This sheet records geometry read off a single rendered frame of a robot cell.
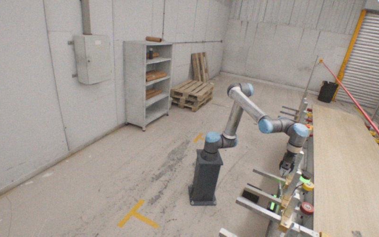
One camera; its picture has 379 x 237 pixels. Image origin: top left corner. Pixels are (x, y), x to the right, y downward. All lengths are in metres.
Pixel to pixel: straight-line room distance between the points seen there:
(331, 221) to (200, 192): 1.32
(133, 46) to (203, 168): 2.20
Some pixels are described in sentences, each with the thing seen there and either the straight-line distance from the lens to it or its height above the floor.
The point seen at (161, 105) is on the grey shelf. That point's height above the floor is 0.20.
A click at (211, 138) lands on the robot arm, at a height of 0.86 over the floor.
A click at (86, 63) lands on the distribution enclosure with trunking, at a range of 2.74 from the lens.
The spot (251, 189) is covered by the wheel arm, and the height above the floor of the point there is 0.86.
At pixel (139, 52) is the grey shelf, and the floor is 1.40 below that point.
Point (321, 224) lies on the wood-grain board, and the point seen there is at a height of 0.90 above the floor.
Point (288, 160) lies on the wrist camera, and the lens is 1.35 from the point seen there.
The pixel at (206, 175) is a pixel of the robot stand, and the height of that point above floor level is 0.43.
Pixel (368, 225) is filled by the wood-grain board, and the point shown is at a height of 0.90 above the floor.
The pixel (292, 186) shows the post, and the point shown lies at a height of 1.00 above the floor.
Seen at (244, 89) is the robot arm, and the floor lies 1.41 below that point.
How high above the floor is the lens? 1.84
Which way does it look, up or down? 25 degrees down
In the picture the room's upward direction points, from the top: 7 degrees clockwise
